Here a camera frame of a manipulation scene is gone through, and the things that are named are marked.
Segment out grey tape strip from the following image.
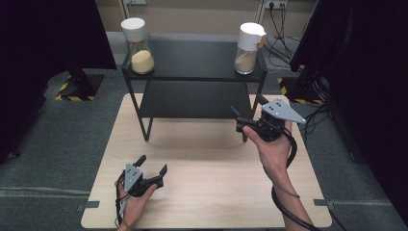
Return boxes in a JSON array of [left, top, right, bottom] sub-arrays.
[[313, 198, 336, 211], [75, 200, 101, 213]]

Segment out black cables on floor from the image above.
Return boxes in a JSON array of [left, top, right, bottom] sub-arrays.
[[257, 2, 304, 69]]

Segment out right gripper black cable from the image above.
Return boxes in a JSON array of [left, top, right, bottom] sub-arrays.
[[270, 126, 322, 231]]

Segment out person's right hand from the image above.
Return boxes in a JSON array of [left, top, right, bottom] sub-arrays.
[[242, 120, 294, 182]]

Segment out dark curtain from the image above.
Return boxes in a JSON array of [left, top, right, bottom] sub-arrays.
[[289, 0, 408, 227], [0, 0, 117, 166]]

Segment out white frame post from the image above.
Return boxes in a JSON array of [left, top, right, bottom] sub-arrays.
[[116, 0, 137, 41], [254, 0, 268, 27]]

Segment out stand base with striped tape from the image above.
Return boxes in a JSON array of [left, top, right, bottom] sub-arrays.
[[54, 68, 106, 102], [277, 74, 325, 106]]

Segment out person's left hand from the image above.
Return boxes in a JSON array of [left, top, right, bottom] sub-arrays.
[[115, 180, 159, 229]]

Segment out black cables beside stand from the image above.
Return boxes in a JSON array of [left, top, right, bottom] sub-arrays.
[[295, 80, 333, 143]]

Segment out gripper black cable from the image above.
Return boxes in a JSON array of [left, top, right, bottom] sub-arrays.
[[270, 126, 322, 231], [114, 170, 129, 228]]

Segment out white wall power socket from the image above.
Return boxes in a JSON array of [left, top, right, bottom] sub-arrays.
[[264, 0, 289, 10]]

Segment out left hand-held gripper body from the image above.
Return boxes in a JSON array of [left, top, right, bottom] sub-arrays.
[[123, 163, 165, 198]]

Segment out black two-tier shelf rack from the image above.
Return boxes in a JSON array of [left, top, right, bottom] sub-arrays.
[[120, 31, 268, 143]]

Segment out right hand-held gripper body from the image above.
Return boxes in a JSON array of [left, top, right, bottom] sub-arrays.
[[236, 97, 307, 142]]

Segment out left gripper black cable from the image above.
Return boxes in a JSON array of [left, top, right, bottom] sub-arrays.
[[114, 170, 129, 228]]

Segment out glass jar with spouted lid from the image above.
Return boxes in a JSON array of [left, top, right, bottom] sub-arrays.
[[233, 21, 268, 76]]

